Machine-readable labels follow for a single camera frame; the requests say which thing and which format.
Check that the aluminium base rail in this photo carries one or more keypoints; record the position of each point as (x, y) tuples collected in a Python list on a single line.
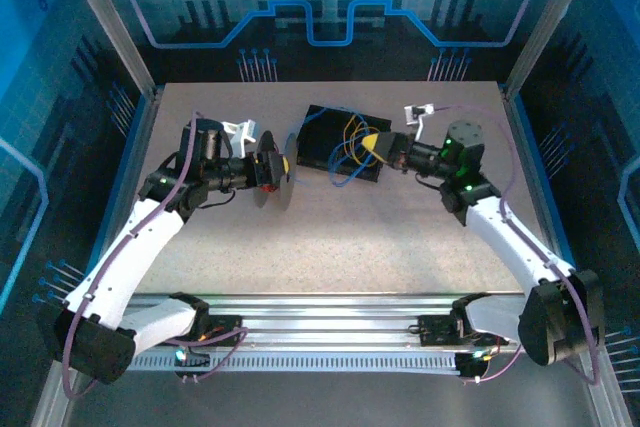
[(325, 319)]

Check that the black two-compartment tray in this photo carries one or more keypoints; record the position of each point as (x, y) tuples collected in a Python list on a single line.
[(320, 147)]

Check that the aluminium frame post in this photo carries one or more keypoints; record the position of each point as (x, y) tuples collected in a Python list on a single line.
[(546, 22), (111, 22)]

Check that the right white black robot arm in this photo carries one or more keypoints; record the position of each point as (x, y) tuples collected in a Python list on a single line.
[(520, 242)]

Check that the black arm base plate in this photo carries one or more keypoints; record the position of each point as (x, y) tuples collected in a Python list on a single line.
[(435, 329), (225, 324)]

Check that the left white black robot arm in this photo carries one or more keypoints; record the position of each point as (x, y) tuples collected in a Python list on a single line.
[(130, 257)]

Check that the black controller board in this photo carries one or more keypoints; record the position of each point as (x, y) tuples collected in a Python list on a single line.
[(467, 364), (197, 361)]

